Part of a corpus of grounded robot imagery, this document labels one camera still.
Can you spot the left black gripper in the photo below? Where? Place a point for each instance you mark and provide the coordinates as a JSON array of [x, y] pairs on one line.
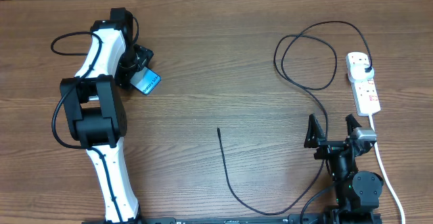
[[143, 54]]

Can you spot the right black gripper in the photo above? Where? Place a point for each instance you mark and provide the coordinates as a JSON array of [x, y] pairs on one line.
[[314, 139]]

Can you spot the blue screen smartphone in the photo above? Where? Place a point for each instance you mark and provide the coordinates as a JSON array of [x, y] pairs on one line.
[[145, 80]]

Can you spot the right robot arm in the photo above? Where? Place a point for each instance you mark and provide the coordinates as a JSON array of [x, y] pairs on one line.
[[357, 192]]

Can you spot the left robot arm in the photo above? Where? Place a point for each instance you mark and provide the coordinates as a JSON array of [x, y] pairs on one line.
[[94, 111]]

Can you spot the white power strip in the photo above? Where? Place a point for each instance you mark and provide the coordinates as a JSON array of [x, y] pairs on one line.
[[365, 93]]

